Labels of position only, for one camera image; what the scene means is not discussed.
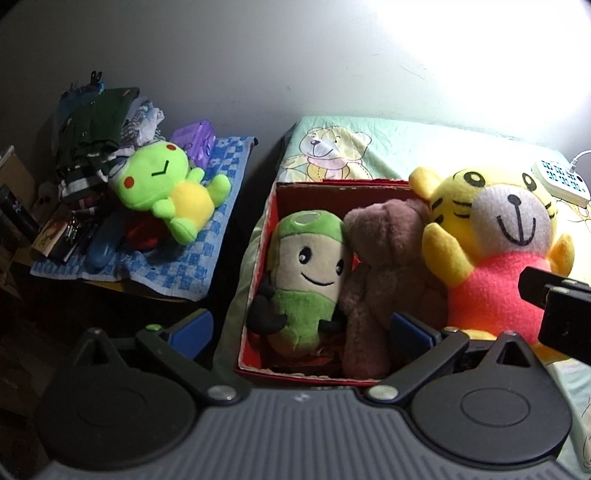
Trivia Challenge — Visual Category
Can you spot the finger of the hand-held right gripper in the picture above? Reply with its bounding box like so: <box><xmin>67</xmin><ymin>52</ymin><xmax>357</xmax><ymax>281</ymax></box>
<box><xmin>538</xmin><ymin>290</ymin><xmax>591</xmax><ymax>361</ymax></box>
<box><xmin>518</xmin><ymin>267</ymin><xmax>591</xmax><ymax>306</ymax></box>

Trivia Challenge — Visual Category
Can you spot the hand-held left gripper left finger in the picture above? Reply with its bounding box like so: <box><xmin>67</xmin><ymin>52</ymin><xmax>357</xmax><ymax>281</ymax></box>
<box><xmin>69</xmin><ymin>309</ymin><xmax>242</xmax><ymax>408</ymax></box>

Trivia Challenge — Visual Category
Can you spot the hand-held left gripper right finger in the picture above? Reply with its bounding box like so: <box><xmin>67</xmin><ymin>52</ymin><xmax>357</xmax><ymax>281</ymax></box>
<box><xmin>367</xmin><ymin>313</ymin><xmax>534</xmax><ymax>408</ymax></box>

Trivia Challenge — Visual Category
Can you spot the yellow tiger plush toy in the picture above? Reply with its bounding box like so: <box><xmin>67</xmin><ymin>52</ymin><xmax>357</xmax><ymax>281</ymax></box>
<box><xmin>409</xmin><ymin>166</ymin><xmax>575</xmax><ymax>361</ymax></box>

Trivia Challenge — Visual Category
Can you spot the brown teddy bear plush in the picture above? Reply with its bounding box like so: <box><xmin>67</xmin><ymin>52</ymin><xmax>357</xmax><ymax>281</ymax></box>
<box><xmin>342</xmin><ymin>198</ymin><xmax>448</xmax><ymax>381</ymax></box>

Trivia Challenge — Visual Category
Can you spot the red cardboard box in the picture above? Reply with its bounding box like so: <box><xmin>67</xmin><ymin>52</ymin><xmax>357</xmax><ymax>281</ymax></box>
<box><xmin>235</xmin><ymin>180</ymin><xmax>416</xmax><ymax>386</ymax></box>

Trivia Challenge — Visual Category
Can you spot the blue checkered towel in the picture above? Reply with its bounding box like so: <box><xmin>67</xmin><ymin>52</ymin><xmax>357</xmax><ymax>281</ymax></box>
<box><xmin>30</xmin><ymin>135</ymin><xmax>259</xmax><ymax>302</ymax></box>

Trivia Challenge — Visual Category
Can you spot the white power strip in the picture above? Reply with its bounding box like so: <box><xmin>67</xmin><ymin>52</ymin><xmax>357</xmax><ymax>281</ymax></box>
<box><xmin>531</xmin><ymin>159</ymin><xmax>591</xmax><ymax>208</ymax></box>

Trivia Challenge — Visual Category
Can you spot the green-capped plush doll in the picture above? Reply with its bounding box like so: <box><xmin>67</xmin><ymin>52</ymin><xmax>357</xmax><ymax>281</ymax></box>
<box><xmin>247</xmin><ymin>210</ymin><xmax>354</xmax><ymax>356</ymax></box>

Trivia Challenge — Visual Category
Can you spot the lime green frog plush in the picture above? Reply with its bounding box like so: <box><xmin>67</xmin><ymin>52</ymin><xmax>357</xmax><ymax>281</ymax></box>
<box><xmin>108</xmin><ymin>141</ymin><xmax>232</xmax><ymax>245</ymax></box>

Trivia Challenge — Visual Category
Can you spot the small printed box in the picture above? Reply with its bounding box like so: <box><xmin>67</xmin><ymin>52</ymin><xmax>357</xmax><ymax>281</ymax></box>
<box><xmin>32</xmin><ymin>205</ymin><xmax>98</xmax><ymax>264</ymax></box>

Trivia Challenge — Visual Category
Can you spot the pastel printed bedsheet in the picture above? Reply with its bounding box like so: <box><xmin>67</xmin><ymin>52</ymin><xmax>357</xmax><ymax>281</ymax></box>
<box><xmin>274</xmin><ymin>115</ymin><xmax>591</xmax><ymax>480</ymax></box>

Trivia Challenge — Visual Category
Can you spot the purple plastic case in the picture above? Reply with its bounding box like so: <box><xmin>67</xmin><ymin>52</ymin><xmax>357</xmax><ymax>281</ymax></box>
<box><xmin>171</xmin><ymin>121</ymin><xmax>218</xmax><ymax>168</ymax></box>

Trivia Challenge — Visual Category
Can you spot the black box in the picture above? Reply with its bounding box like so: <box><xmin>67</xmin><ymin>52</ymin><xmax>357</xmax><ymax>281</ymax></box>
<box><xmin>0</xmin><ymin>185</ymin><xmax>40</xmax><ymax>241</ymax></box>

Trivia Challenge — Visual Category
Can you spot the pile of clothes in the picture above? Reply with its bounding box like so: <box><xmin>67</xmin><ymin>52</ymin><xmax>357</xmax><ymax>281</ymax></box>
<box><xmin>55</xmin><ymin>74</ymin><xmax>165</xmax><ymax>205</ymax></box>

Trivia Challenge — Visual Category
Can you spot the brown cardboard box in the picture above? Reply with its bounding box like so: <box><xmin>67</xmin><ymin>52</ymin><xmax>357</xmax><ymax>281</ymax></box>
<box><xmin>0</xmin><ymin>145</ymin><xmax>38</xmax><ymax>208</ymax></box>

